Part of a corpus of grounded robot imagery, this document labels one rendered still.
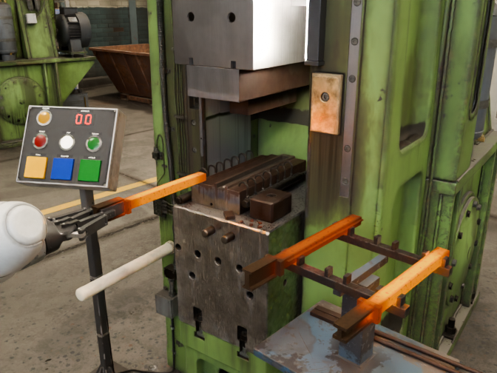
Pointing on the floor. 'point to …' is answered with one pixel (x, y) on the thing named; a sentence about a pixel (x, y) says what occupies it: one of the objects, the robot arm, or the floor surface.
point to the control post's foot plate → (109, 368)
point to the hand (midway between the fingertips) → (109, 209)
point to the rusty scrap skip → (127, 69)
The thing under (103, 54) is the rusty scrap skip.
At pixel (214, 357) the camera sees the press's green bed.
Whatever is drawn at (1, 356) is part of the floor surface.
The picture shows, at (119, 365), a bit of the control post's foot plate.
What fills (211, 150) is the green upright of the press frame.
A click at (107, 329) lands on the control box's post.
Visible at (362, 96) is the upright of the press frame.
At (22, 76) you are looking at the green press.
